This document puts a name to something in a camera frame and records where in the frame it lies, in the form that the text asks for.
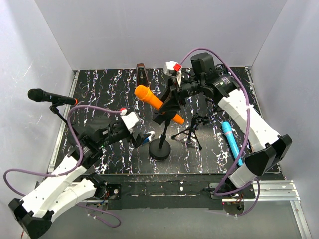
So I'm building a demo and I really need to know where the black round base mic stand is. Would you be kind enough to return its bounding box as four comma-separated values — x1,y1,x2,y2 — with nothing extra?
149,120,171,161

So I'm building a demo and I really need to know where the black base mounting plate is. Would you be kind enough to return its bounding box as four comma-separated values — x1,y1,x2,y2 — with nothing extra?
77,174,257,211

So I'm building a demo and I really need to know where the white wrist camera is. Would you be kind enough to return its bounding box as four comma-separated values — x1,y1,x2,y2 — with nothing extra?
163,61,182,87
120,108,141,133

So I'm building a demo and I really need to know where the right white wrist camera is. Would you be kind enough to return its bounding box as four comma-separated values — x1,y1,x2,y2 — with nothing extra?
163,61,182,87

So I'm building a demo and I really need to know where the blue microphone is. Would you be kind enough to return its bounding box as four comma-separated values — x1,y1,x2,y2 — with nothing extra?
221,121,240,159

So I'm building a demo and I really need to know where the black shock mount tripod stand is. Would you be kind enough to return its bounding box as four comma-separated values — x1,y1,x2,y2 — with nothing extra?
205,97,226,118

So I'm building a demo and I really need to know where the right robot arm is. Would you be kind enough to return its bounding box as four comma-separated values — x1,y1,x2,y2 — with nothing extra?
153,49,292,198

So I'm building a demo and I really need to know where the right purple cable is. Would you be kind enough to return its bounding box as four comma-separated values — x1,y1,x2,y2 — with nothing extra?
179,47,261,217

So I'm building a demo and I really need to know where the black tripod stand blue mic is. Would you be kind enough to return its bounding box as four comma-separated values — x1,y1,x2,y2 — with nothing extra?
171,113,209,150

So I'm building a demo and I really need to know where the black microphone orange tip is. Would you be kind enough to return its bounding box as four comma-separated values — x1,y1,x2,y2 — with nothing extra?
27,88,78,105

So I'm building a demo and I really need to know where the black stand for black mic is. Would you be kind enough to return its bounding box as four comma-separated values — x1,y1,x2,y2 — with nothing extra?
49,99,69,127

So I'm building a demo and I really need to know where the brown metronome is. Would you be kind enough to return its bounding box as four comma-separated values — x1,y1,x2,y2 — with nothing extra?
136,63,150,88

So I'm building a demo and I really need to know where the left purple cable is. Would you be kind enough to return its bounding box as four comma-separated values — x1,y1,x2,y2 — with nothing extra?
3,105,125,228

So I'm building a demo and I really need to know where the blue white toy block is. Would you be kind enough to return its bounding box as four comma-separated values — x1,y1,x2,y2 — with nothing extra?
142,131,154,145

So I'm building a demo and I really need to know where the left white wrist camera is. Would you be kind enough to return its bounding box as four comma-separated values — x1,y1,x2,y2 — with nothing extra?
120,108,141,133

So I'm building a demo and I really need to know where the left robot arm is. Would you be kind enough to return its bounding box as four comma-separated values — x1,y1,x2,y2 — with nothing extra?
8,116,153,239

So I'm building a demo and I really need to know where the purple cable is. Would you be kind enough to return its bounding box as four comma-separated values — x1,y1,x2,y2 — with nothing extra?
179,47,261,217
3,105,125,228

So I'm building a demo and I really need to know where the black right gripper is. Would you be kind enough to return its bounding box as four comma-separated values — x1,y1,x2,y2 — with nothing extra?
157,75,204,113

